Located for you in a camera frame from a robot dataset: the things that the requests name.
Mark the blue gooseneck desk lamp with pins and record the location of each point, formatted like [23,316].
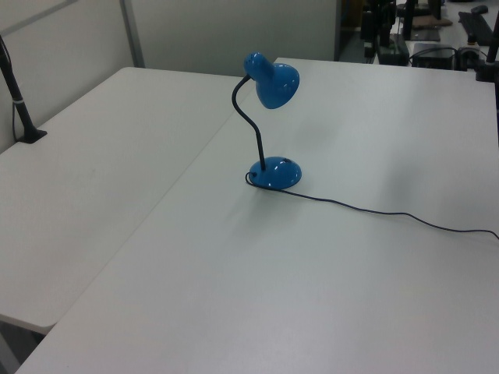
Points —
[277,82]

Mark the black equipment rack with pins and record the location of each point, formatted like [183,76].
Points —
[384,39]

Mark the black electronics box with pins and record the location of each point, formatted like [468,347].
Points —
[432,56]

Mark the brown flat pad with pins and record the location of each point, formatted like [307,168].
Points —
[432,22]

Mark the black clamp stand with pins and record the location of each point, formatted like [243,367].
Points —
[487,66]

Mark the black keyboard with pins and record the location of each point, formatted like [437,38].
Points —
[476,26]

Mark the black computer mouse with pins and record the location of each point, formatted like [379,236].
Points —
[478,9]

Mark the grey metal partition post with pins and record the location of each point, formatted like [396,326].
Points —
[132,35]

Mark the black camera pole with clamp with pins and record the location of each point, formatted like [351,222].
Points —
[18,105]

